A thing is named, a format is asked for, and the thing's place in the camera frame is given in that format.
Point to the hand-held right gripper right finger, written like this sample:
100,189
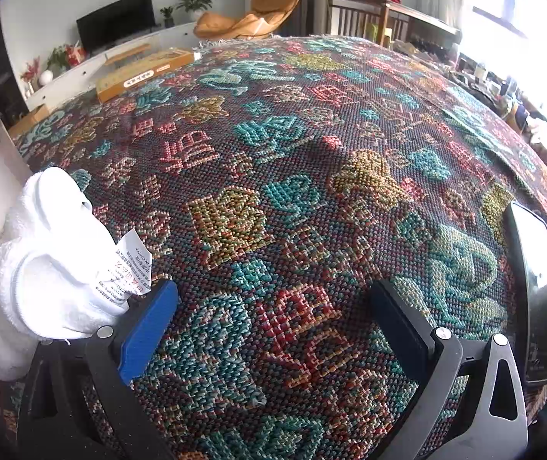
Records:
405,321

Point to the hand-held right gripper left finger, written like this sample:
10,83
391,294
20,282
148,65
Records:
149,330

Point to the white towel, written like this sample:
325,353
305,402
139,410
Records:
38,258

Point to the black glossy phone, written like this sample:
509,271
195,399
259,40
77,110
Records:
535,297

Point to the printed woven blanket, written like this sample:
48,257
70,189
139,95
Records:
302,177

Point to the small brown cardboard box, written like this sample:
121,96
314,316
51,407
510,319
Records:
29,120

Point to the flat yellow cardboard box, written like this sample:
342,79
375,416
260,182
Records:
144,72

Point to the white round vase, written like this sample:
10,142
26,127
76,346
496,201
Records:
45,76

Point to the red flowers in vase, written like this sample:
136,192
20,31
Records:
30,72

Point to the green plant with red decoration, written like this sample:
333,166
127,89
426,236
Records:
65,55

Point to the wooden chair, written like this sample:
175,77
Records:
364,17

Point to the black television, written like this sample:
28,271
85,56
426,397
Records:
115,21

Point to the small green potted plant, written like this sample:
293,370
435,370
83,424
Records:
168,15

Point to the orange lounge chair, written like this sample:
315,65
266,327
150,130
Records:
249,21

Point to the large green potted plant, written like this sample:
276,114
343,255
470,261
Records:
196,2

